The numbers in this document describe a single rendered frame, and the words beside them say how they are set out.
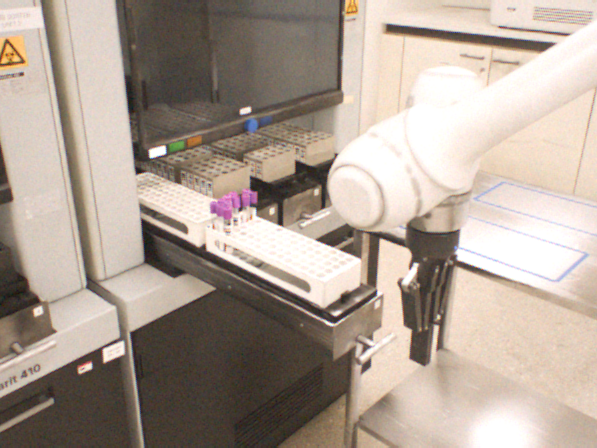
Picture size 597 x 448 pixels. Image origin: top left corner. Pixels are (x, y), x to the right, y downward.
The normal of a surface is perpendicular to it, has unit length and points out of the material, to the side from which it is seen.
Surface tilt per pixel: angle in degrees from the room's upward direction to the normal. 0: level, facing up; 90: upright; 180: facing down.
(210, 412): 90
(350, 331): 90
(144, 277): 0
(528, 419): 0
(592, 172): 90
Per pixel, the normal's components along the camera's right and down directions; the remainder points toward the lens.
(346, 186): -0.66, 0.42
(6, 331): 0.73, 0.29
